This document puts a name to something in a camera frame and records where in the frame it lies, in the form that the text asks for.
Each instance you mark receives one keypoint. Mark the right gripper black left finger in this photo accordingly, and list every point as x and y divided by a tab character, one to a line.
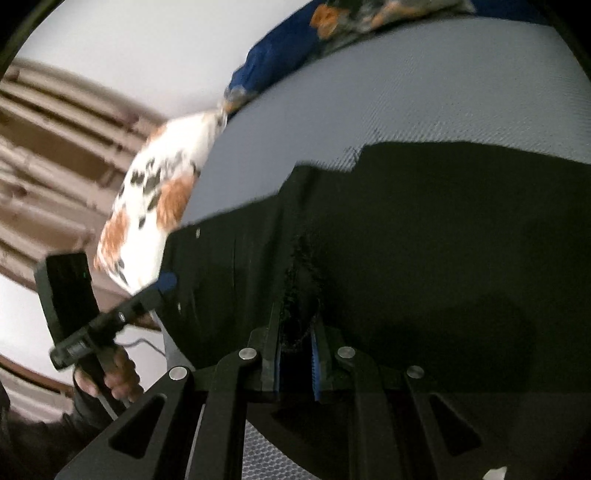
189	425

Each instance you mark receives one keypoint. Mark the blue floral blanket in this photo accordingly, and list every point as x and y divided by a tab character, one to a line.
315	30

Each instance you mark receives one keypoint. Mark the white floral pillow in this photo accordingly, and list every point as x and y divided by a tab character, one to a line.
153	197

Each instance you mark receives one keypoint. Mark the person's left hand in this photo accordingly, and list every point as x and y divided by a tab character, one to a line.
120	378

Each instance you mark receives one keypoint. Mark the grey mesh mattress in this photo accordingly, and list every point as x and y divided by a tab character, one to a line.
480	81

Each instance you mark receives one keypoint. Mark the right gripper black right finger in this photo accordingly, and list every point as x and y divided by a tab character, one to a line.
379	423

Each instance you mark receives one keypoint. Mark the black pants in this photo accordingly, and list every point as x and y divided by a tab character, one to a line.
462	269

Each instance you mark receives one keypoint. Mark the patterned curtain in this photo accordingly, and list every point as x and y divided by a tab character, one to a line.
66	144

